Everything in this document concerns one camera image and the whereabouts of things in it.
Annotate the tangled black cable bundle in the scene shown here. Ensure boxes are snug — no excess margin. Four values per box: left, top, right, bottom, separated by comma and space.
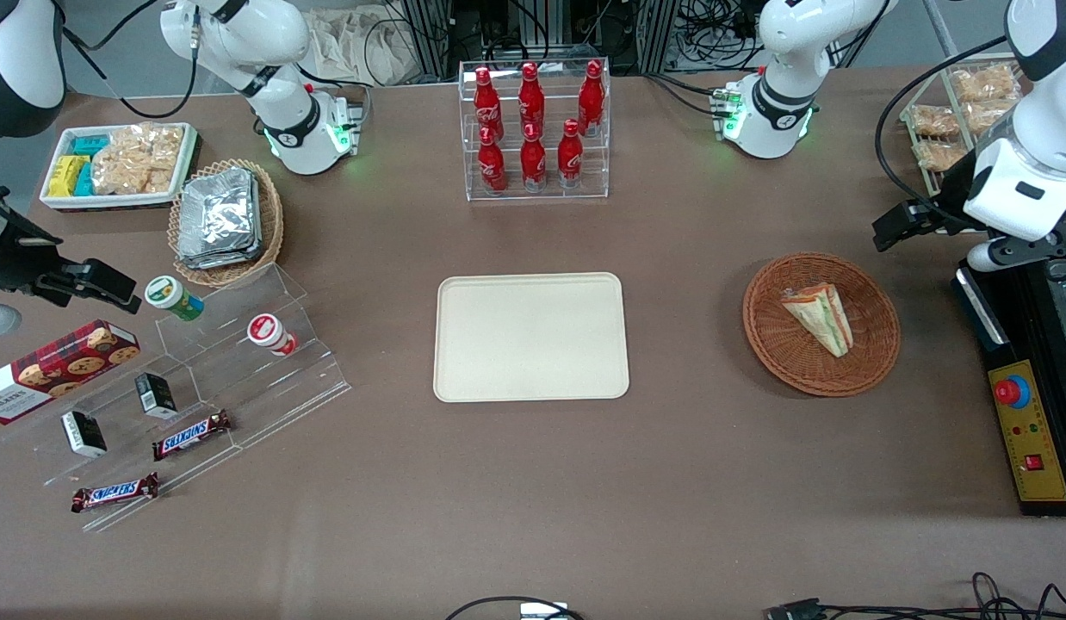
671, 0, 768, 71

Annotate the yellow snack packet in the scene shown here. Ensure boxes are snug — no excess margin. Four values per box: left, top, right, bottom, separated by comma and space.
48, 155, 90, 198

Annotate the oval light wicker basket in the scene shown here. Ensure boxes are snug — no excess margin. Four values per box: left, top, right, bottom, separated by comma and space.
167, 158, 285, 288

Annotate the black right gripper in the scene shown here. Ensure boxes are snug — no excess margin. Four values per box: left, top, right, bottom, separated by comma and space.
0, 185, 144, 314

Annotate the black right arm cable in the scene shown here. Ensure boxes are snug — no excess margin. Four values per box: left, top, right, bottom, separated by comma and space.
61, 0, 200, 120

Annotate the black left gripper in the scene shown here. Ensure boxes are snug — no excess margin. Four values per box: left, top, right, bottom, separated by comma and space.
872, 155, 990, 253

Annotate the clear acrylic bottle rack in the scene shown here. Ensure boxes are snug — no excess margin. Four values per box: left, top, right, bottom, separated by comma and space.
458, 59, 611, 203

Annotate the green lid snack cup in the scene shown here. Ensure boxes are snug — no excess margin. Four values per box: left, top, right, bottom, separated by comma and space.
145, 276, 205, 323

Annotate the white rectangular snack tray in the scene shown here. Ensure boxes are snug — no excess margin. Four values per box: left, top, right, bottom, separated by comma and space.
39, 122, 200, 212

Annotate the red lid snack cup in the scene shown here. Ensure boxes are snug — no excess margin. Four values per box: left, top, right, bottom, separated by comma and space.
246, 313, 299, 357

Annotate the red cola bottle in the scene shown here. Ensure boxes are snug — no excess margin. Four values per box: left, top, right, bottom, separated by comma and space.
518, 62, 546, 139
474, 66, 503, 143
478, 127, 507, 193
578, 59, 605, 139
520, 123, 548, 192
556, 119, 585, 189

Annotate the round brown wicker basket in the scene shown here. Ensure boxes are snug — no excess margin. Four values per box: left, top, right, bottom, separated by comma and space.
742, 251, 902, 398

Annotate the grey metal pole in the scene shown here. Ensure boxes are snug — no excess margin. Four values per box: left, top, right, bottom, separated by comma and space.
922, 0, 961, 58

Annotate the small black box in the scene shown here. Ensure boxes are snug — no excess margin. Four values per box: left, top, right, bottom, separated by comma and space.
61, 411, 108, 458
134, 372, 179, 420

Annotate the clear bag of pastries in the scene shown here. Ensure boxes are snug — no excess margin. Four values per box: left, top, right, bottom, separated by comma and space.
970, 103, 1021, 139
951, 65, 1022, 105
908, 105, 961, 139
916, 140, 970, 171

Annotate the clear bag of crackers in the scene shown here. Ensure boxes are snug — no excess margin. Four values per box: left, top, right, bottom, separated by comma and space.
90, 123, 186, 196

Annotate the black cable connector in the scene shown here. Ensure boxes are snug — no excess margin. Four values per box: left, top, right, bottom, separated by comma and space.
764, 598, 828, 620

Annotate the white cloth bag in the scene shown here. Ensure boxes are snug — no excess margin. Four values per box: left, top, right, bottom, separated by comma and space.
305, 7, 422, 87

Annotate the black tangled table cable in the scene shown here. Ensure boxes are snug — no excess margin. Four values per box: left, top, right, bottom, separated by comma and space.
821, 571, 1066, 620

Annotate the triangle sandwich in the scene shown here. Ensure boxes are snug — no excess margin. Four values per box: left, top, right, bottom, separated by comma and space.
780, 282, 855, 359

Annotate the black control box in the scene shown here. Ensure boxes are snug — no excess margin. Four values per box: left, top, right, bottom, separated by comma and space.
953, 254, 1066, 518

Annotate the black looped table cable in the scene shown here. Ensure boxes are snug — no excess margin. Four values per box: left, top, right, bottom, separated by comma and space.
445, 595, 586, 620

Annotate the clear acrylic stepped stand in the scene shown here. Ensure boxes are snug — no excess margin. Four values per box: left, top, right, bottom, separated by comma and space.
3, 263, 353, 533

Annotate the white wire rack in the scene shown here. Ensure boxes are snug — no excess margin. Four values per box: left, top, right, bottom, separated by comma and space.
899, 53, 1029, 201

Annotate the aluminium frame post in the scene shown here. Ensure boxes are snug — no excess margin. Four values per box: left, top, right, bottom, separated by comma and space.
636, 0, 680, 75
400, 0, 453, 84

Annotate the beige plastic tray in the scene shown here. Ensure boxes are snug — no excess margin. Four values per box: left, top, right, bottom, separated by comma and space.
433, 272, 630, 403

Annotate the yellow control panel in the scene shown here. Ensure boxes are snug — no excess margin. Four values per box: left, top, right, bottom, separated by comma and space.
988, 359, 1066, 503

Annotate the silver foil pack stack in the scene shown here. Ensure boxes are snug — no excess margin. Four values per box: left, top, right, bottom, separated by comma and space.
177, 167, 263, 270

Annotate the red tartan cookie box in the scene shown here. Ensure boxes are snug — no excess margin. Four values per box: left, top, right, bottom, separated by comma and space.
0, 319, 142, 425

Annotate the brown Snickers bar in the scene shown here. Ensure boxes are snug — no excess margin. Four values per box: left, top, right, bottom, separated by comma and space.
152, 409, 233, 462
71, 472, 160, 514

